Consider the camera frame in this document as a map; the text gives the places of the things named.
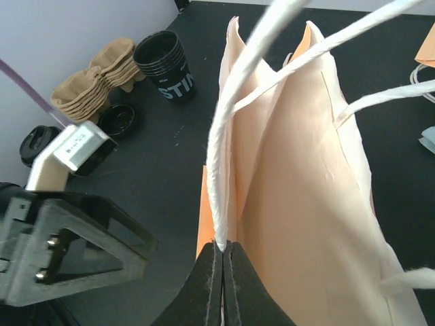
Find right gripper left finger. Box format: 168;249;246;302
152;242;223;326

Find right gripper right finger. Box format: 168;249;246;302
223;241;294;326

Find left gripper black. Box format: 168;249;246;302
1;182;158;308

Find orange paper bag white handles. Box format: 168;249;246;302
198;1;434;325

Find black cup lid stack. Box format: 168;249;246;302
19;126;61;168

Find pulp cup carrier stack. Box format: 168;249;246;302
50;37;145;122

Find black paper cup stack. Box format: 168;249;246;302
133;30;195;103

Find light blue paper bag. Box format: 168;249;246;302
419;126;435;153

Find orange paper bag stack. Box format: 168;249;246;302
409;25;435;84

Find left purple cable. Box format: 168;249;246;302
0;57;74;129

